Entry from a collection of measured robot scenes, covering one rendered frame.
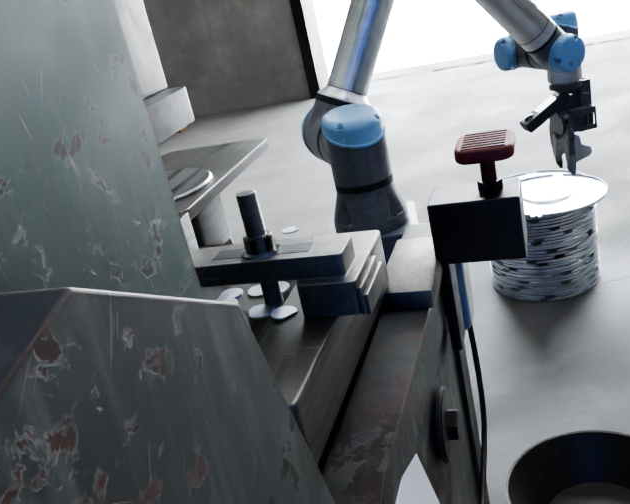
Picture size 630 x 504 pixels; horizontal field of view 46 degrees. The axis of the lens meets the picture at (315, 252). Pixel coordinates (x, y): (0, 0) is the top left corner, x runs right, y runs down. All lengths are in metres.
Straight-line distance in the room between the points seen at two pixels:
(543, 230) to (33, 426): 1.80
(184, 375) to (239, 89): 5.39
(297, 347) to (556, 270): 1.50
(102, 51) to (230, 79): 5.27
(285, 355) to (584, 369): 1.27
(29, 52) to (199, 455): 0.18
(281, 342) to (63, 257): 0.27
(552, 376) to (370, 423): 1.17
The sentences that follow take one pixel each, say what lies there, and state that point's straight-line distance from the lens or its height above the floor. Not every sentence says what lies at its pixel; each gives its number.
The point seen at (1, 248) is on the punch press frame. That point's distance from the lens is 0.32.
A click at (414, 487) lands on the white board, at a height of 0.56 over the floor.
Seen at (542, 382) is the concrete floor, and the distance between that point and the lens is 1.74.
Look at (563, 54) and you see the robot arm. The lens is 1.58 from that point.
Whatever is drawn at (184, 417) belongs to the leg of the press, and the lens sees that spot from 0.29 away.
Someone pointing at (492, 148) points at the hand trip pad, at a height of 0.76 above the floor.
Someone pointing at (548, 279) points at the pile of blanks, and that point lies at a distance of 2.02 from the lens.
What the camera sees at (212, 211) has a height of 0.75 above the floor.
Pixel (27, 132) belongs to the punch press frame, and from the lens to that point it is 0.34.
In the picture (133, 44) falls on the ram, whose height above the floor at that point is 0.93.
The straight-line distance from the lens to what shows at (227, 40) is 5.61.
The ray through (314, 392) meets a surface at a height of 0.69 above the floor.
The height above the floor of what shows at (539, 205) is 0.27.
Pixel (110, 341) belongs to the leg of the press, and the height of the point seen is 0.88.
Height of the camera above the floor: 0.98
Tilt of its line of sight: 22 degrees down
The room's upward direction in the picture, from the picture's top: 13 degrees counter-clockwise
